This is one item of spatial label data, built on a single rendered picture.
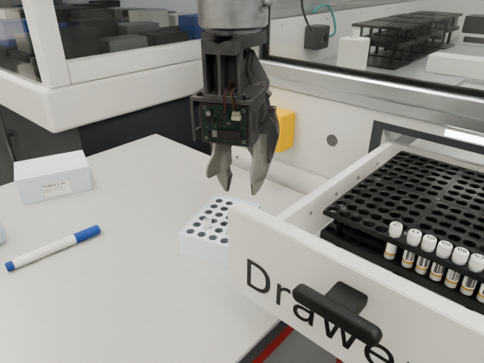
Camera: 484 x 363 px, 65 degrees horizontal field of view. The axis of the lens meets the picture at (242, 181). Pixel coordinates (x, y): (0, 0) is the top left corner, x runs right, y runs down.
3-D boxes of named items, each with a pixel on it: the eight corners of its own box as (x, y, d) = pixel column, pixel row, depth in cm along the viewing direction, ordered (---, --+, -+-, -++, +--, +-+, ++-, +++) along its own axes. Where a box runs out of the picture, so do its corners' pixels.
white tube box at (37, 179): (21, 205, 70) (14, 181, 68) (21, 185, 77) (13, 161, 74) (93, 189, 75) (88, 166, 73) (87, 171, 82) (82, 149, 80)
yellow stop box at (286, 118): (277, 155, 71) (279, 117, 67) (248, 145, 75) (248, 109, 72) (294, 147, 74) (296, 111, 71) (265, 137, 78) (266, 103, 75)
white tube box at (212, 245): (228, 267, 56) (228, 246, 54) (179, 252, 59) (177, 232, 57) (260, 222, 65) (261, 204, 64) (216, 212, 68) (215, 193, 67)
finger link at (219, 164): (194, 202, 50) (199, 138, 46) (211, 181, 55) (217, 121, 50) (216, 208, 50) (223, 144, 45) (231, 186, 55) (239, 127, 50)
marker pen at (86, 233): (9, 274, 54) (6, 266, 54) (6, 269, 55) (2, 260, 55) (101, 234, 62) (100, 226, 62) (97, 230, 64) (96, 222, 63)
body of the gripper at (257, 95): (191, 145, 44) (181, 35, 38) (217, 121, 51) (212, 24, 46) (254, 153, 42) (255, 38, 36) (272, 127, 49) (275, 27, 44)
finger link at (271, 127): (245, 164, 50) (234, 99, 46) (248, 158, 52) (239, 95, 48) (279, 163, 49) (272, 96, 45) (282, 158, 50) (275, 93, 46)
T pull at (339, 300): (374, 351, 27) (378, 338, 27) (289, 299, 32) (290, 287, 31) (395, 322, 30) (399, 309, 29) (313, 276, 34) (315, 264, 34)
